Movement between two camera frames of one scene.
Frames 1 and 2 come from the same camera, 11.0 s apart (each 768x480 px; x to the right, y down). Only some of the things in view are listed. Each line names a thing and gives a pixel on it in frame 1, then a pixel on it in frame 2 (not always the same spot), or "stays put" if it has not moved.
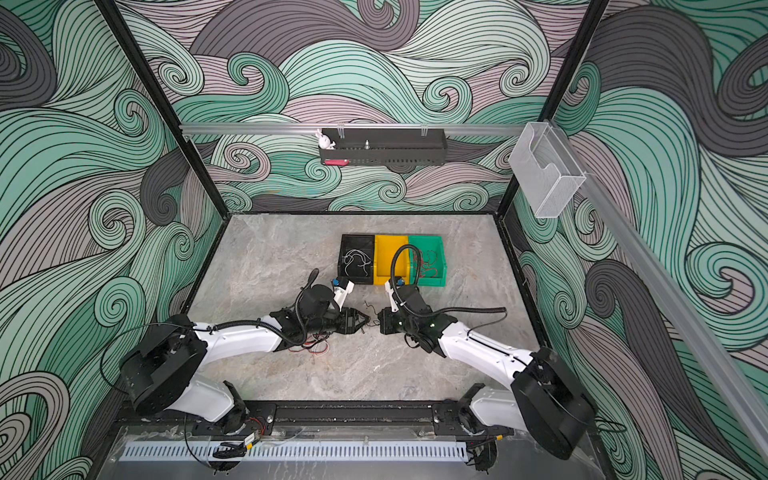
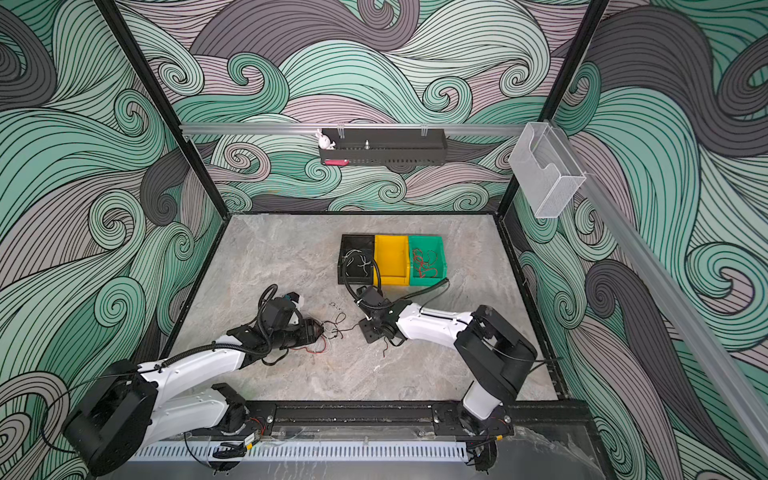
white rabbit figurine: [324, 141] stays put
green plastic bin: [433, 268] stays put
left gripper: [349, 316] to [308, 331]
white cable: [348, 258] stays put
